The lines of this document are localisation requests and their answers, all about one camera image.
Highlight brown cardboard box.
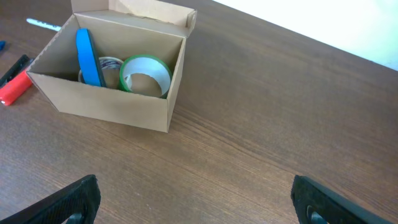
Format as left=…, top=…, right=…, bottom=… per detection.
left=27, top=0, right=197, bottom=132

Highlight clear packing tape roll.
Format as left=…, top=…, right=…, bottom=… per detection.
left=80, top=57, right=124, bottom=89

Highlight blue ballpoint pen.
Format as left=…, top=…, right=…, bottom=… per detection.
left=0, top=40, right=6, bottom=50

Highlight white black-capped marker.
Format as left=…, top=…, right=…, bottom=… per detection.
left=26, top=18, right=61, bottom=32

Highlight green tape roll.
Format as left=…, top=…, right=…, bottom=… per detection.
left=118, top=55, right=172, bottom=98

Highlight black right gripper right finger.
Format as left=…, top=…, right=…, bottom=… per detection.
left=290, top=175, right=391, bottom=224

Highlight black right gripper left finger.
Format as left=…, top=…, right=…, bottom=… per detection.
left=1, top=174, right=101, bottom=224

